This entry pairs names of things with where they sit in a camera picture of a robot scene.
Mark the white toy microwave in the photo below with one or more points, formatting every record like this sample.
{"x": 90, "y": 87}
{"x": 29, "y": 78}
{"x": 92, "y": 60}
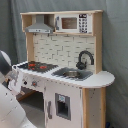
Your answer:
{"x": 74, "y": 23}

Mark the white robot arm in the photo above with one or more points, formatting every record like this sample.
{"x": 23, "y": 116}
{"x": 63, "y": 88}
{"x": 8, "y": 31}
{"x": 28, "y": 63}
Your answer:
{"x": 12, "y": 115}

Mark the black toy faucet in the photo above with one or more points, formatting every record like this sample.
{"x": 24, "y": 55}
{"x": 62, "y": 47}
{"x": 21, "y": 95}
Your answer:
{"x": 82, "y": 64}

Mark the grey backdrop curtain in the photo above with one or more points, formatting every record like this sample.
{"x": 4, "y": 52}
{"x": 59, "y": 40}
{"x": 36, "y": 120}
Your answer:
{"x": 115, "y": 43}

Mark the wooden toy kitchen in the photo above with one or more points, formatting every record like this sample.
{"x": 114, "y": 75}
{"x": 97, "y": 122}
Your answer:
{"x": 87, "y": 97}

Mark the right oven knob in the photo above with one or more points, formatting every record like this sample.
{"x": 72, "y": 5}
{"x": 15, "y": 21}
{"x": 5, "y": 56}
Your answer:
{"x": 34, "y": 83}

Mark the grey range hood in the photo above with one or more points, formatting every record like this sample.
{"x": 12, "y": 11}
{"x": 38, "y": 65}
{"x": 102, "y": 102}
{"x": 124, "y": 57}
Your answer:
{"x": 39, "y": 26}

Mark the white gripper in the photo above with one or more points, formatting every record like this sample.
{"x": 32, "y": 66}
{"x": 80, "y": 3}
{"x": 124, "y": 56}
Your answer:
{"x": 15, "y": 77}

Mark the grey toy sink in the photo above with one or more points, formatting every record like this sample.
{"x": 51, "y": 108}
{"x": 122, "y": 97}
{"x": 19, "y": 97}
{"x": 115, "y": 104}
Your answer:
{"x": 73, "y": 74}

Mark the black toy stovetop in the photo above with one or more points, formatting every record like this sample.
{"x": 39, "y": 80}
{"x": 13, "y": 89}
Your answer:
{"x": 37, "y": 66}

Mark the grey ice dispenser panel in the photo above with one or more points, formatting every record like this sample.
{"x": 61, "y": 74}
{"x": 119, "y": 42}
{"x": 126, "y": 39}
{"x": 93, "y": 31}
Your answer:
{"x": 62, "y": 105}

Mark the grey cupboard door handle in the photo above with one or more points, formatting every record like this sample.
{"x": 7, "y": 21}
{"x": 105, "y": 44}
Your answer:
{"x": 49, "y": 110}

